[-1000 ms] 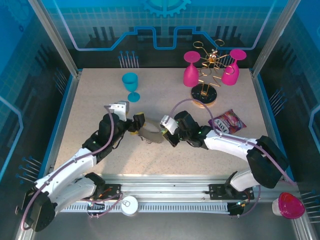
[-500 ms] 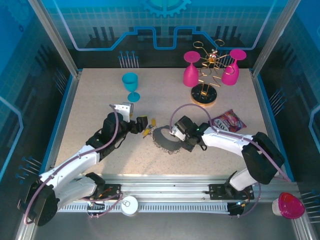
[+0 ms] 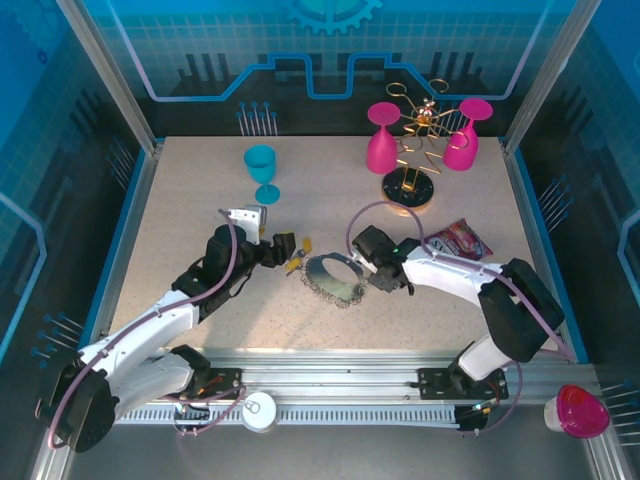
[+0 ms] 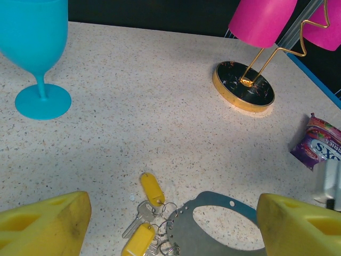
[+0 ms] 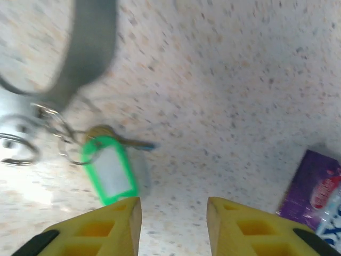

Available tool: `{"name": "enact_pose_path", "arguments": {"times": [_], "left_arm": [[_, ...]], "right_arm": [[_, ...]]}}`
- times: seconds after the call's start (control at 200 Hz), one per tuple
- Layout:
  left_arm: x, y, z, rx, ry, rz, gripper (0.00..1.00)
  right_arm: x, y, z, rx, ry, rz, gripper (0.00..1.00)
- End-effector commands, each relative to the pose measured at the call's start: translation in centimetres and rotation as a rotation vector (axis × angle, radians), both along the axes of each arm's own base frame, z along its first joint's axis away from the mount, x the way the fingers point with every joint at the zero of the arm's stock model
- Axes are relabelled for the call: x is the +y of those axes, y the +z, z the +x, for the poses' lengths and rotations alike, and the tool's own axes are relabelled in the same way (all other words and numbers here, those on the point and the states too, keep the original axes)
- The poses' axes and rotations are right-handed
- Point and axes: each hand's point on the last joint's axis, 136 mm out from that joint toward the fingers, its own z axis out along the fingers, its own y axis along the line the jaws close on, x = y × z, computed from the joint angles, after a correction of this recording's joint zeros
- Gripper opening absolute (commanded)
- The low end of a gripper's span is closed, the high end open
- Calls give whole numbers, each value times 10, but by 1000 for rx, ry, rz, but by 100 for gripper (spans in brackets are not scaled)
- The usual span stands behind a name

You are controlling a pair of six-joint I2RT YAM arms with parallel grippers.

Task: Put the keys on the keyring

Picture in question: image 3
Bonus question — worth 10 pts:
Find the metal keyring band with rings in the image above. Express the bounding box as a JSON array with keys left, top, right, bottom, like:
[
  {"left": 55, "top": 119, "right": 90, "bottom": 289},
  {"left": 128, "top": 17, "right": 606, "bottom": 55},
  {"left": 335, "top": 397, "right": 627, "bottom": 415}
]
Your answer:
[{"left": 299, "top": 252, "right": 370, "bottom": 310}]

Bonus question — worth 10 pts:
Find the teal plastic wine glass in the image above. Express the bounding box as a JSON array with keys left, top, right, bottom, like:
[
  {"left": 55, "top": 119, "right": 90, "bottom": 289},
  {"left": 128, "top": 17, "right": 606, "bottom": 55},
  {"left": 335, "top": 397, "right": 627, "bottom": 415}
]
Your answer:
[{"left": 243, "top": 144, "right": 281, "bottom": 205}]

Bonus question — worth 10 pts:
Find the purple snack packet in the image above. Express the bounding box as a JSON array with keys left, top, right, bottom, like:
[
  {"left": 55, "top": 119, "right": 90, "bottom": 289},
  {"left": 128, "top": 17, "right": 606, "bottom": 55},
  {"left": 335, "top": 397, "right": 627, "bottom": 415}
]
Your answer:
[{"left": 424, "top": 217, "right": 494, "bottom": 260}]

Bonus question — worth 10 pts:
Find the pink plastic wine glass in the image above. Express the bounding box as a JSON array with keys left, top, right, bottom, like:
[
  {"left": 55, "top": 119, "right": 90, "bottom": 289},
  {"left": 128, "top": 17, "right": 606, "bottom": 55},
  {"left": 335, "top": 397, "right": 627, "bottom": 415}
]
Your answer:
[
  {"left": 442, "top": 98, "right": 494, "bottom": 172},
  {"left": 366, "top": 101, "right": 400, "bottom": 175}
]

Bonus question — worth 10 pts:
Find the white tin can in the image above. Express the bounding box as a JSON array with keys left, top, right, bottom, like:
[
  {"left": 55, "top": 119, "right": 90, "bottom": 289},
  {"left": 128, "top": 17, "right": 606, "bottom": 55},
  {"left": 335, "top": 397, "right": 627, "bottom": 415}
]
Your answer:
[{"left": 240, "top": 389, "right": 278, "bottom": 432}]

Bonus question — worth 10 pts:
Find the pink plastic cup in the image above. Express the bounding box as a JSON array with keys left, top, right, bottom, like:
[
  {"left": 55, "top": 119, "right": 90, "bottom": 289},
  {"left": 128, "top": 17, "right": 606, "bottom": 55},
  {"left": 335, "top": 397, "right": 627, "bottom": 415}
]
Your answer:
[{"left": 543, "top": 383, "right": 611, "bottom": 440}]

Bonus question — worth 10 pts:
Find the gold wire glass rack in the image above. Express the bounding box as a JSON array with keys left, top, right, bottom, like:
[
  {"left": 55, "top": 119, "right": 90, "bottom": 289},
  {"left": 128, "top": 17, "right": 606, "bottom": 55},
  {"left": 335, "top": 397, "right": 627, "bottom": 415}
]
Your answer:
[{"left": 382, "top": 78, "right": 464, "bottom": 217}]

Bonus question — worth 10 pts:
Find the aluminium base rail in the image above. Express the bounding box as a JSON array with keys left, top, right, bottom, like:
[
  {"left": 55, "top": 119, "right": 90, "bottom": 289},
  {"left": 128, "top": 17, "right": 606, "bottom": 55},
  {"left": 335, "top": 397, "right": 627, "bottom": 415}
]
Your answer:
[{"left": 149, "top": 347, "right": 576, "bottom": 407}]

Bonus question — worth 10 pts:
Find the white slotted cable duct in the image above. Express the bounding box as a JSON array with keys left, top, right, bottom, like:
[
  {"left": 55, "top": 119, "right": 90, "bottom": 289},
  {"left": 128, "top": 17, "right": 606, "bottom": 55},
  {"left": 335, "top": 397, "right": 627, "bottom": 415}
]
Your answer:
[{"left": 107, "top": 402, "right": 459, "bottom": 427}]

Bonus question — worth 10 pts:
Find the aluminium frame post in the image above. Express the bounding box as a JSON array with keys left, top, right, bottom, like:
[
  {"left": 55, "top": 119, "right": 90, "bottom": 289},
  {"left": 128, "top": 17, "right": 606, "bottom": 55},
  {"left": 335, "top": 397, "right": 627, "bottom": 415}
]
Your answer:
[
  {"left": 53, "top": 0, "right": 165, "bottom": 154},
  {"left": 501, "top": 0, "right": 605, "bottom": 154}
]

